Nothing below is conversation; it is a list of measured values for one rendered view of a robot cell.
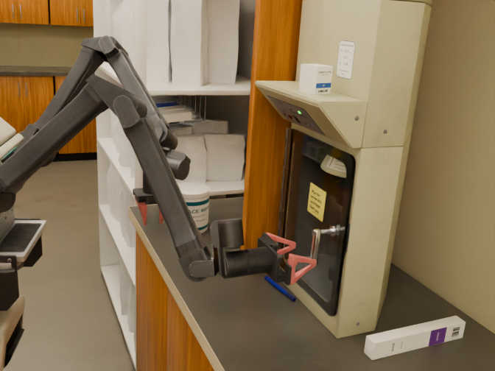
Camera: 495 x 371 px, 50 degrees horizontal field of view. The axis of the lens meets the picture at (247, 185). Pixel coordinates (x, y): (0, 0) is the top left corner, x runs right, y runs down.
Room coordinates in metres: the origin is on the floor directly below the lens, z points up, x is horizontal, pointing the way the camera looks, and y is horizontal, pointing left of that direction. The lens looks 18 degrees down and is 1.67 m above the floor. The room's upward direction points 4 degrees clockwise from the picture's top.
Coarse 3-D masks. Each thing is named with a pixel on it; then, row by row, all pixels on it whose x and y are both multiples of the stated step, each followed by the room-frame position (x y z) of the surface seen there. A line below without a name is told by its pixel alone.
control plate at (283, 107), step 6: (270, 96) 1.30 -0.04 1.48; (276, 102) 1.30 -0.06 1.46; (282, 102) 1.25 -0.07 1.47; (282, 108) 1.30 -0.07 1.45; (288, 108) 1.25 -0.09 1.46; (294, 108) 1.21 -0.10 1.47; (300, 108) 1.17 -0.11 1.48; (288, 114) 1.30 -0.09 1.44; (294, 114) 1.25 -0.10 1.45; (300, 114) 1.21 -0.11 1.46; (306, 114) 1.16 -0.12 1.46; (294, 120) 1.29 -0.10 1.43; (300, 120) 1.25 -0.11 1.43; (306, 120) 1.20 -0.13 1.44; (312, 120) 1.16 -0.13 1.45; (306, 126) 1.24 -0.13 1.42; (318, 132) 1.20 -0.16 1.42
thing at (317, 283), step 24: (312, 144) 1.26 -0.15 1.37; (312, 168) 1.25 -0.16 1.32; (336, 168) 1.16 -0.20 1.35; (288, 192) 1.35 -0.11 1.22; (336, 192) 1.15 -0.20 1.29; (288, 216) 1.34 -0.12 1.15; (312, 216) 1.23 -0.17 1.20; (336, 216) 1.14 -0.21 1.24; (336, 240) 1.13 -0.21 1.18; (336, 264) 1.12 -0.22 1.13; (312, 288) 1.20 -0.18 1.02; (336, 288) 1.10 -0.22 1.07; (336, 312) 1.10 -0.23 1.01
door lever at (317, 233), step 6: (330, 228) 1.15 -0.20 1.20; (312, 234) 1.12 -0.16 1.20; (318, 234) 1.12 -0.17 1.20; (324, 234) 1.13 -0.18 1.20; (330, 234) 1.15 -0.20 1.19; (312, 240) 1.12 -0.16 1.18; (318, 240) 1.12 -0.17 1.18; (312, 246) 1.12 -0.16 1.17; (318, 246) 1.12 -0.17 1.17; (312, 252) 1.12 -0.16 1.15; (318, 252) 1.12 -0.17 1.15; (312, 258) 1.12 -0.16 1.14
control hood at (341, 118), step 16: (256, 80) 1.34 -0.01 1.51; (272, 96) 1.29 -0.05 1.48; (288, 96) 1.18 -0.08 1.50; (304, 96) 1.12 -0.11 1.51; (320, 96) 1.13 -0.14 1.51; (336, 96) 1.14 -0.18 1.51; (320, 112) 1.07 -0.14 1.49; (336, 112) 1.07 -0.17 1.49; (352, 112) 1.09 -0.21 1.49; (320, 128) 1.16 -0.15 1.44; (336, 128) 1.08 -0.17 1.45; (352, 128) 1.09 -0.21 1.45; (352, 144) 1.09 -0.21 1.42
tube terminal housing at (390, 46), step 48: (336, 0) 1.25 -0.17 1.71; (384, 0) 1.10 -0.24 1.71; (336, 48) 1.23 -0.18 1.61; (384, 48) 1.11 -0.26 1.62; (384, 96) 1.12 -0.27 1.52; (336, 144) 1.19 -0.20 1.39; (384, 144) 1.12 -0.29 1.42; (384, 192) 1.13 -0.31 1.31; (384, 240) 1.14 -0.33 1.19; (288, 288) 1.33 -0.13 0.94; (384, 288) 1.23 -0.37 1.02; (336, 336) 1.10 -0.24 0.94
